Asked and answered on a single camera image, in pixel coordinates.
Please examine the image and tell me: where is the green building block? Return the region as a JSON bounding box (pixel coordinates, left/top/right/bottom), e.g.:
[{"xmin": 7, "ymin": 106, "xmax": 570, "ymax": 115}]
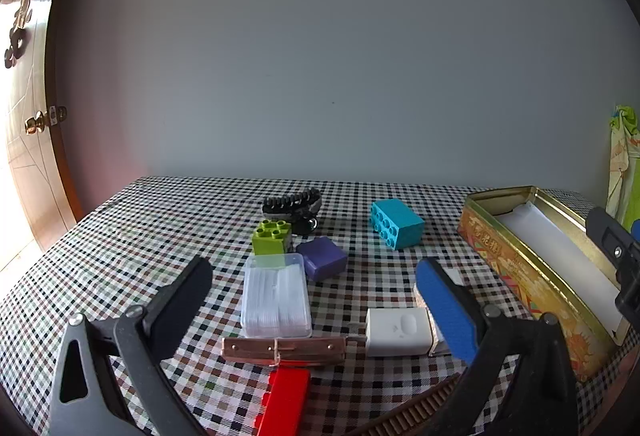
[{"xmin": 251, "ymin": 219, "xmax": 293, "ymax": 257}]

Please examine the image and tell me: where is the brown comb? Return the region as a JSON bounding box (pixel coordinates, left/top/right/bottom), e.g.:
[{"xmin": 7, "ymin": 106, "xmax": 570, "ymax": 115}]
[{"xmin": 350, "ymin": 373, "xmax": 466, "ymax": 436}]

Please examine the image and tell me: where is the black beaded keychain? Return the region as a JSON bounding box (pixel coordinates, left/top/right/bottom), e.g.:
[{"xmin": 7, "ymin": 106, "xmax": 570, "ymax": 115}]
[{"xmin": 262, "ymin": 187, "xmax": 323, "ymax": 234}]

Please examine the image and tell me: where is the checked tablecloth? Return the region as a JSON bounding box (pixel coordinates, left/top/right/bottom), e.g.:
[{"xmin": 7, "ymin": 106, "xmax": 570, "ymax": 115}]
[{"xmin": 0, "ymin": 176, "xmax": 640, "ymax": 436}]

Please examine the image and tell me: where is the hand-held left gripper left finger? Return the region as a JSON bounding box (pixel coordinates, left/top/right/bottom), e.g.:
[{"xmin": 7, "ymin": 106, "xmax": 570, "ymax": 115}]
[{"xmin": 47, "ymin": 256, "xmax": 216, "ymax": 436}]

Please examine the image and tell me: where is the dark hanging door ornament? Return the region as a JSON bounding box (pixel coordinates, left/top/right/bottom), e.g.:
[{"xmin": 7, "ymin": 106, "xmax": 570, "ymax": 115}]
[{"xmin": 4, "ymin": 0, "xmax": 36, "ymax": 70}]

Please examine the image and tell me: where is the white paper liner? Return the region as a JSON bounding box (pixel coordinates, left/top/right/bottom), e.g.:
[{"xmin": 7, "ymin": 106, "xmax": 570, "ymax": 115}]
[{"xmin": 492, "ymin": 202, "xmax": 623, "ymax": 332}]

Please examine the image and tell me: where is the red building block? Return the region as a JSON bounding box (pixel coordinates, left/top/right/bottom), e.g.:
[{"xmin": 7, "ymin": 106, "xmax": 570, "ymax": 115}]
[{"xmin": 254, "ymin": 366, "xmax": 312, "ymax": 436}]

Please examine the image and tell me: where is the clear plastic box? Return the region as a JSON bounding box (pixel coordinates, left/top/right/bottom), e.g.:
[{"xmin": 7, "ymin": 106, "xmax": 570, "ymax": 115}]
[{"xmin": 240, "ymin": 253, "xmax": 313, "ymax": 339}]

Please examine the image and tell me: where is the teal building block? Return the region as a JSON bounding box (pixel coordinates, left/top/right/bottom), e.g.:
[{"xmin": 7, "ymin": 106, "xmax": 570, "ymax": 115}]
[{"xmin": 370, "ymin": 199, "xmax": 426, "ymax": 251}]

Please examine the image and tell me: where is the beige brown box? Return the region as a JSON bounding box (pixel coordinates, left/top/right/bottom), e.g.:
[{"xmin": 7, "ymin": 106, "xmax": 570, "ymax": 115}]
[{"xmin": 413, "ymin": 267, "xmax": 468, "ymax": 358}]

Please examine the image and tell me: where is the wooden door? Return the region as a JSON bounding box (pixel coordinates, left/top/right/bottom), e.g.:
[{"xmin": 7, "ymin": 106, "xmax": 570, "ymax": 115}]
[{"xmin": 0, "ymin": 0, "xmax": 97, "ymax": 277}]

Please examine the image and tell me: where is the white plug charger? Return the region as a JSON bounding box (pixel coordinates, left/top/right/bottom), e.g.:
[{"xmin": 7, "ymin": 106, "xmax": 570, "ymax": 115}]
[{"xmin": 348, "ymin": 307, "xmax": 434, "ymax": 358}]

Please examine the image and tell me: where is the purple small box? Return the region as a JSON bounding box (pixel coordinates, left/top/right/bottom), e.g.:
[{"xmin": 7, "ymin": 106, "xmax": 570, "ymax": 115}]
[{"xmin": 296, "ymin": 237, "xmax": 349, "ymax": 282}]

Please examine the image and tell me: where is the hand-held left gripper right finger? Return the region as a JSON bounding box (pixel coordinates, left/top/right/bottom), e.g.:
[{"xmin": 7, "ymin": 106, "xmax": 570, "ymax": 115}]
[{"xmin": 415, "ymin": 257, "xmax": 581, "ymax": 436}]

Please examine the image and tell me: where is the copper metal clip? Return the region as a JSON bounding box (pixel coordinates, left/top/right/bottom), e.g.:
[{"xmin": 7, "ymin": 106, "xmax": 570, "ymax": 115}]
[{"xmin": 221, "ymin": 335, "xmax": 347, "ymax": 369}]

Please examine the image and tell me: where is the brass door knob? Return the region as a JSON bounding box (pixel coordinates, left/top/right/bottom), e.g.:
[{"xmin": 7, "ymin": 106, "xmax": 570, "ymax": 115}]
[{"xmin": 25, "ymin": 105, "xmax": 68, "ymax": 134}]

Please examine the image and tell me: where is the gold tin box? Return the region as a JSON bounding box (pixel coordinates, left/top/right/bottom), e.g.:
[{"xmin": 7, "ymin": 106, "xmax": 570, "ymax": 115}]
[{"xmin": 457, "ymin": 186, "xmax": 632, "ymax": 379}]

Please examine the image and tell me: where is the colourful printed cloth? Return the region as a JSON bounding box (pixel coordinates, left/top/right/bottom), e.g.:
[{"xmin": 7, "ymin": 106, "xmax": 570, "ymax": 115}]
[{"xmin": 605, "ymin": 105, "xmax": 640, "ymax": 227}]

